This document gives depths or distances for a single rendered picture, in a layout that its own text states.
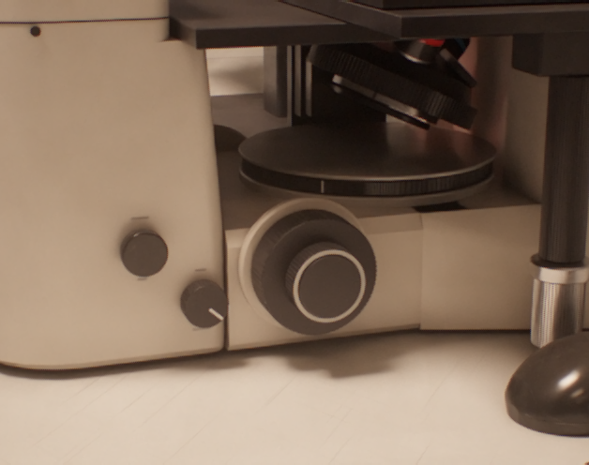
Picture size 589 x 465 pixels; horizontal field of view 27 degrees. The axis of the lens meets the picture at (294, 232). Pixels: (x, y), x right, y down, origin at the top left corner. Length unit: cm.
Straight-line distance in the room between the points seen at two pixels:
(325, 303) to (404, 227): 8
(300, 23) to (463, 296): 19
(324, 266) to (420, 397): 8
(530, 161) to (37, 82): 29
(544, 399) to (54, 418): 23
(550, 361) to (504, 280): 10
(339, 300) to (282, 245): 4
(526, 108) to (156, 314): 24
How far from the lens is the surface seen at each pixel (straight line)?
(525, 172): 73
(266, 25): 59
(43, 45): 60
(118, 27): 61
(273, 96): 128
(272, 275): 63
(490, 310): 70
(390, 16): 55
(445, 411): 61
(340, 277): 62
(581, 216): 64
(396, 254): 68
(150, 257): 62
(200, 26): 59
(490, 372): 66
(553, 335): 66
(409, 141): 78
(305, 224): 62
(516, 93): 73
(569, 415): 59
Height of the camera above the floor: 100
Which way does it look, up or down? 16 degrees down
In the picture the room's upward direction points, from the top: straight up
